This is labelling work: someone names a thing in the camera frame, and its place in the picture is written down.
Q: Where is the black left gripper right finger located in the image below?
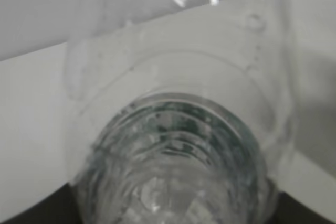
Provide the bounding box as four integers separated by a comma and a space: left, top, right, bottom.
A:
272, 193, 333, 224

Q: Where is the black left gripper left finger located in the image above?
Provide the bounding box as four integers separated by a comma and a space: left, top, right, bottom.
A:
2, 184, 79, 224

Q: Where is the clear plastic water bottle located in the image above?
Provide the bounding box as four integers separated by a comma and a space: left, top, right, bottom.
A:
64, 0, 296, 223

